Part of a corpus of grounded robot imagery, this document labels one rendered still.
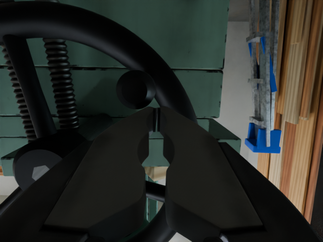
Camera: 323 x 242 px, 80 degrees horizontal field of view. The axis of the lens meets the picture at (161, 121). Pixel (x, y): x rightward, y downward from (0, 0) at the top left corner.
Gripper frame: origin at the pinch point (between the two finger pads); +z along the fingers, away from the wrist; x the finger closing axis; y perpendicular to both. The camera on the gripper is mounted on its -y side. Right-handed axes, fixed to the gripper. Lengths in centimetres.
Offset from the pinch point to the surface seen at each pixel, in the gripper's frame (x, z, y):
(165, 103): 0.7, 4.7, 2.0
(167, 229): 1.4, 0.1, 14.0
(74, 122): -10.3, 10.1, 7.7
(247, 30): 117, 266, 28
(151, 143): -0.9, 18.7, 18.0
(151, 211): -1, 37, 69
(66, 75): -10.7, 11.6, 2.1
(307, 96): 103, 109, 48
